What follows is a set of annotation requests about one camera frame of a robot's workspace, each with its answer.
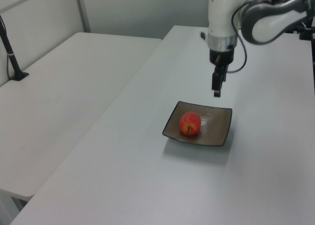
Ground black pole with base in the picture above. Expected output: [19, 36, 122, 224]
[0, 14, 30, 82]

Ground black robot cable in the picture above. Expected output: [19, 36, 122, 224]
[230, 0, 248, 74]

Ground square brown ceramic plate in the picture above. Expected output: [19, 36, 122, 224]
[161, 100, 233, 147]

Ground black strap on arm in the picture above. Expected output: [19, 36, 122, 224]
[300, 0, 312, 14]

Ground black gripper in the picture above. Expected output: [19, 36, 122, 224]
[209, 45, 234, 98]

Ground red apple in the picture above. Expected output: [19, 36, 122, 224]
[179, 111, 202, 136]

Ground black equipment mount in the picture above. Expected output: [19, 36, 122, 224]
[286, 12, 315, 41]

